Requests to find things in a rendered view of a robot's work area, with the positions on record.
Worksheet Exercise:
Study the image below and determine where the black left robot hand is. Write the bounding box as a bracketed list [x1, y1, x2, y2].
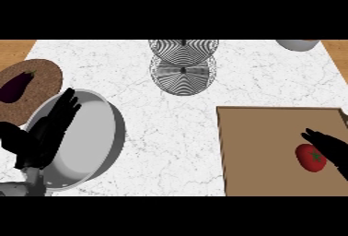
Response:
[0, 87, 83, 171]

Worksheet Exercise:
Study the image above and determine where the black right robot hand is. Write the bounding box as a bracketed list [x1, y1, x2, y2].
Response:
[301, 127, 348, 183]

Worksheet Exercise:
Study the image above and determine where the red tomato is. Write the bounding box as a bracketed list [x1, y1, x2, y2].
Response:
[295, 143, 328, 173]

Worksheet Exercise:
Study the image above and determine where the brown wooden tray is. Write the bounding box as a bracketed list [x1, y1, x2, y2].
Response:
[216, 105, 348, 197]

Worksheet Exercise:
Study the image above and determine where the grey metal pan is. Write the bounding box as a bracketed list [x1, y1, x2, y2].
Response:
[25, 88, 127, 193]

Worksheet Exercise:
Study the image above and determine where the round brown cork placemat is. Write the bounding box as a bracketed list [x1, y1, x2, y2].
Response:
[0, 58, 64, 127]

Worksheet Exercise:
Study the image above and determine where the dark purple eggplant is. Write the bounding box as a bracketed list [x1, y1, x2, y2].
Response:
[0, 70, 37, 104]

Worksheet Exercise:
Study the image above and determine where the grey bowl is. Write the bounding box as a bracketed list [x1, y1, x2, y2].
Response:
[275, 40, 322, 53]

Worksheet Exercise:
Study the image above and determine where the tiered wire basket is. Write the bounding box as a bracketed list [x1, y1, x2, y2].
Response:
[148, 40, 220, 97]

